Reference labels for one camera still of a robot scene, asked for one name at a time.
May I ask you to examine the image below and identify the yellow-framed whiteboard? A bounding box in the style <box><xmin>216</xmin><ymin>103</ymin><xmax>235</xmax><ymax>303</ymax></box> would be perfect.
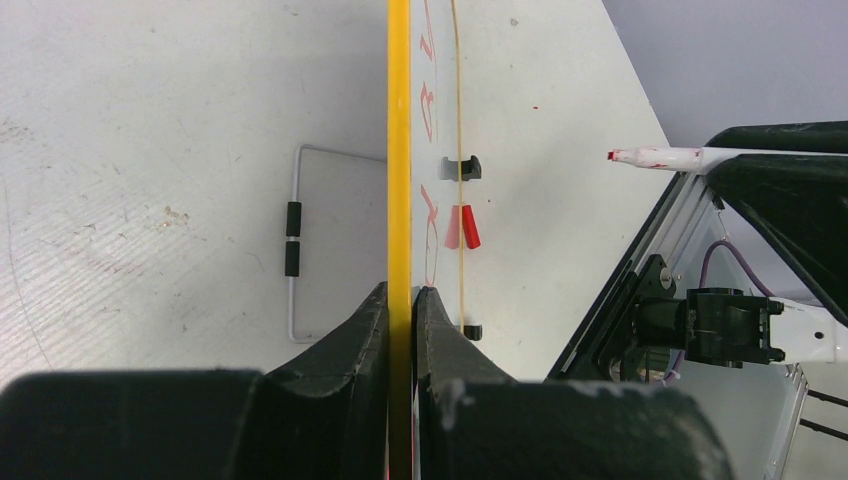
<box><xmin>387</xmin><ymin>1</ymin><xmax>470</xmax><ymax>479</ymax></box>

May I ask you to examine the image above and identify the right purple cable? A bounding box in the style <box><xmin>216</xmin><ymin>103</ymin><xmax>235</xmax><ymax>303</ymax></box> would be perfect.
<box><xmin>662</xmin><ymin>239</ymin><xmax>776</xmax><ymax>386</ymax></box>

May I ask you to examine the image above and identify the white red marker pen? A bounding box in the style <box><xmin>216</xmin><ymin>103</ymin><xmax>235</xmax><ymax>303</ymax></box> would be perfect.
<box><xmin>607</xmin><ymin>147</ymin><xmax>825</xmax><ymax>175</ymax></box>

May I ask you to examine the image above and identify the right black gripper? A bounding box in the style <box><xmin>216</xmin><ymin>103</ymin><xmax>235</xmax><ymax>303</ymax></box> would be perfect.
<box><xmin>706</xmin><ymin>121</ymin><xmax>847</xmax><ymax>324</ymax></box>

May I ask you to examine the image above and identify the wire whiteboard stand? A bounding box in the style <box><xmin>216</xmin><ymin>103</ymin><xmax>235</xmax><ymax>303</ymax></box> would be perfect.
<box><xmin>284</xmin><ymin>143</ymin><xmax>387</xmax><ymax>344</ymax></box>

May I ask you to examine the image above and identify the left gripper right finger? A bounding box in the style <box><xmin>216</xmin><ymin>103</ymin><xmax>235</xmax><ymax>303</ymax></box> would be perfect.
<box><xmin>413</xmin><ymin>287</ymin><xmax>734</xmax><ymax>479</ymax></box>

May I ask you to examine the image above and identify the red marker cap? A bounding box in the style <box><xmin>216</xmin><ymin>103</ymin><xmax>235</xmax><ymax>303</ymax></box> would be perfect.
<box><xmin>461</xmin><ymin>204</ymin><xmax>482</xmax><ymax>250</ymax></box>

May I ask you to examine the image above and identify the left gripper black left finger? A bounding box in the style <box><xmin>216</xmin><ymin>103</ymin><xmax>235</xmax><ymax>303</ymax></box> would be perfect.
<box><xmin>1</xmin><ymin>284</ymin><xmax>388</xmax><ymax>479</ymax></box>

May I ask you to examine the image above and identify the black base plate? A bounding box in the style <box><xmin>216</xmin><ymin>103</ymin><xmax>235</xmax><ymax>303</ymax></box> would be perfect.
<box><xmin>546</xmin><ymin>170</ymin><xmax>723</xmax><ymax>384</ymax></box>

